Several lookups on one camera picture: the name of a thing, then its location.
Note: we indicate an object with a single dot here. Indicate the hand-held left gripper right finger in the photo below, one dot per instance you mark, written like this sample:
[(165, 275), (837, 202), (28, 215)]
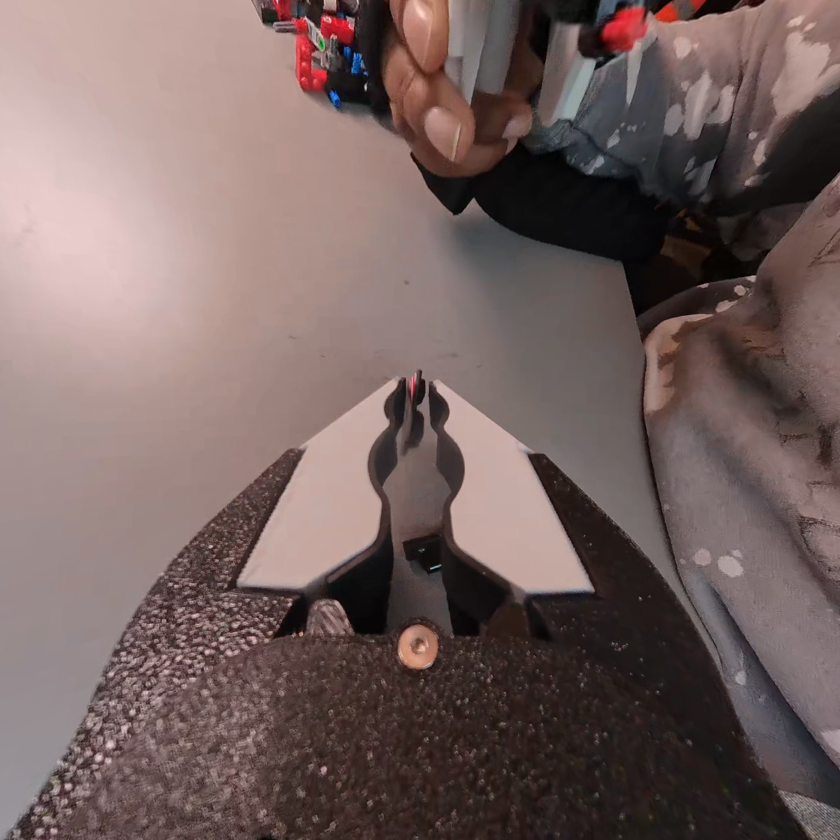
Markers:
[(512, 512)]

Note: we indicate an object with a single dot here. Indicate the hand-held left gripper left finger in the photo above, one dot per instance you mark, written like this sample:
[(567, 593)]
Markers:
[(315, 512)]

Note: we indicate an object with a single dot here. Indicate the black brick connector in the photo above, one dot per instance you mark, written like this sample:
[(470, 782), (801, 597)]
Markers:
[(423, 554), (415, 385)]

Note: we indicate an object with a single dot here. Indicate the person's right forearm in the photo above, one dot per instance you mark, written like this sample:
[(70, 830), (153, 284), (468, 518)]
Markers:
[(709, 118)]

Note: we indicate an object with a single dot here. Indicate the grey desk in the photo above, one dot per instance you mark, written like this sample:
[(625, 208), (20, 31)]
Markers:
[(197, 328)]

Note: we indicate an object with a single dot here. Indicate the person's right hand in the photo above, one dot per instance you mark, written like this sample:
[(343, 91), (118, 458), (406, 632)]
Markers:
[(420, 39)]

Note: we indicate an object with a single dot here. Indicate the pile of loose lego parts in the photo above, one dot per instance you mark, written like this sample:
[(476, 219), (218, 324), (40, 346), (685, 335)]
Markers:
[(315, 59)]

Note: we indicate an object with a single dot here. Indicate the black chair armrest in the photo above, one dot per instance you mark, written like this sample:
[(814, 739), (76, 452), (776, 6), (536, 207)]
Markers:
[(558, 210)]

